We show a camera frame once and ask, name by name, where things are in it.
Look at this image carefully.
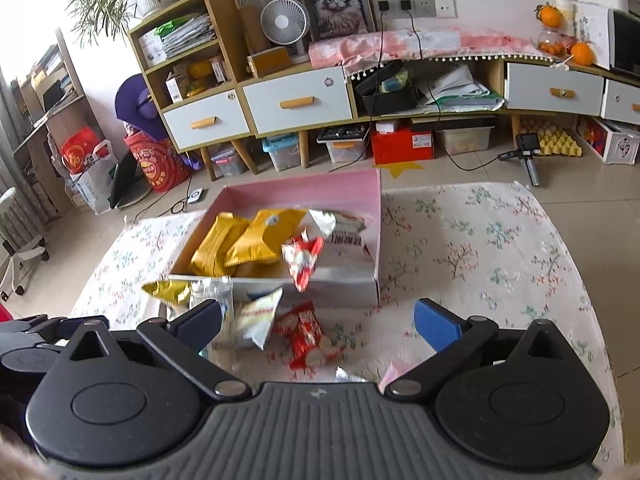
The yellow snack bag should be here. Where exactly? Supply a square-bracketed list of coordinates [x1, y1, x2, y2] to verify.
[142, 280, 191, 307]

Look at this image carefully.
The clear blue white snack bag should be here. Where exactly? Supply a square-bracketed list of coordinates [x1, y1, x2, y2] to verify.
[190, 276, 235, 359]

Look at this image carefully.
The red white snack pack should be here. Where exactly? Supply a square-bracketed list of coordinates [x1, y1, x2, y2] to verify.
[273, 301, 342, 370]

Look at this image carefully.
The yellow pillow snack pack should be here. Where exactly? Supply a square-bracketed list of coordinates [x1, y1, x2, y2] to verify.
[224, 209, 307, 266]

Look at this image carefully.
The red white candy pack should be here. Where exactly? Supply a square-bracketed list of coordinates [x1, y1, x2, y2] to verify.
[281, 230, 324, 292]

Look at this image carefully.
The silver white snack bag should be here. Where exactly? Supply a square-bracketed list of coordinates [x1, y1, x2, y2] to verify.
[308, 209, 373, 268]

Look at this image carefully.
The white yellow snack packet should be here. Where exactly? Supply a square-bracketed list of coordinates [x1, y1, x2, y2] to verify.
[234, 287, 283, 350]

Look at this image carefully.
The floral table cloth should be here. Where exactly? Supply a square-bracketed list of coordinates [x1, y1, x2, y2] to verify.
[73, 170, 624, 469]

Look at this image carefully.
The white office chair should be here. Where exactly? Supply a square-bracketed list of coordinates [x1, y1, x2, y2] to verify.
[0, 186, 51, 304]

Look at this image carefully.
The white charger puck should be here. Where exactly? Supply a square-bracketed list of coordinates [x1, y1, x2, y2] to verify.
[186, 188, 204, 204]

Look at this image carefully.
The red printed bag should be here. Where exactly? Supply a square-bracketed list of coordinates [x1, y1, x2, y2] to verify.
[124, 130, 192, 193]

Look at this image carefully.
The white shopping bag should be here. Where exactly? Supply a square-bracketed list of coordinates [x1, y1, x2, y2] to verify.
[61, 126, 118, 214]

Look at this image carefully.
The pink cardboard box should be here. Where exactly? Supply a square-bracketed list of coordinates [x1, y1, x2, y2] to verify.
[168, 169, 382, 308]

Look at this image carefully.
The yellow star floor sticker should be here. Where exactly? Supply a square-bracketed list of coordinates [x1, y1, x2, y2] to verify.
[375, 162, 423, 180]

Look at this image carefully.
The white storage bin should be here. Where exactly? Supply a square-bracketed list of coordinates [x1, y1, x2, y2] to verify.
[439, 127, 492, 155]

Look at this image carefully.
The red cardboard box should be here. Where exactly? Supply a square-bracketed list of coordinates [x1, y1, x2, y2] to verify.
[371, 126, 434, 165]

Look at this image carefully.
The clear storage bin blue lid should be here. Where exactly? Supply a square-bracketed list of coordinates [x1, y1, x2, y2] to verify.
[262, 133, 300, 171]

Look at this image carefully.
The yellow egg tray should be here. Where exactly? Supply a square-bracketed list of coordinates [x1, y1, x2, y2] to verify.
[521, 117, 582, 157]

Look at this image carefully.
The stack of papers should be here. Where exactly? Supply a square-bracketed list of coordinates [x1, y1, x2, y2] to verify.
[416, 64, 506, 113]

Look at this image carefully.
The white printed toy box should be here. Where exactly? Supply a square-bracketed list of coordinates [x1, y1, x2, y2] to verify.
[576, 116, 639, 166]

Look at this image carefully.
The black storage box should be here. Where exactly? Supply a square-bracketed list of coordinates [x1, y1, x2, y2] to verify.
[354, 61, 420, 116]

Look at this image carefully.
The long low tv cabinet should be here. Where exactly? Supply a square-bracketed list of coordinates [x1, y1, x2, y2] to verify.
[349, 52, 640, 137]

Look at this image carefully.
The white drawer wooden cabinet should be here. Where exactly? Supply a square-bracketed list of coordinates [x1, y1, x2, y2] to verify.
[239, 63, 355, 168]

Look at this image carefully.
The tall wooden shelf cabinet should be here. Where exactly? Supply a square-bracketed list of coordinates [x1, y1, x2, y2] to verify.
[128, 0, 258, 177]

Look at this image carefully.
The small cardboard box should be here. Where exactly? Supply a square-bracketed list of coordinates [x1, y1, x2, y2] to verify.
[247, 47, 292, 78]

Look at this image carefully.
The pink floral cloth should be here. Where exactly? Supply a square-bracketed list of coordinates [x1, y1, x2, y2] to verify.
[308, 26, 551, 76]

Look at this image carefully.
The orange fruit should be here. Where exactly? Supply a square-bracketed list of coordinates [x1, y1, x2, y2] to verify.
[570, 41, 596, 66]
[535, 2, 564, 29]

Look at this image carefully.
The white desk fan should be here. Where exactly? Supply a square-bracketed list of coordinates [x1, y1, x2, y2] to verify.
[260, 0, 310, 64]

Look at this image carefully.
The white microwave oven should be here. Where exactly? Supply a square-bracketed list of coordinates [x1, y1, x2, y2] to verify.
[574, 2, 640, 77]

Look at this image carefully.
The black power cable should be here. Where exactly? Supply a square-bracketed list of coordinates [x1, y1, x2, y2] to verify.
[401, 1, 516, 174]

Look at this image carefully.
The handheld camera on tripod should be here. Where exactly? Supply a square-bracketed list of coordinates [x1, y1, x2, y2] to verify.
[498, 132, 541, 186]

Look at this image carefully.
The wall power socket strip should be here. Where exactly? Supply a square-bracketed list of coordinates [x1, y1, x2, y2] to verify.
[378, 0, 458, 20]

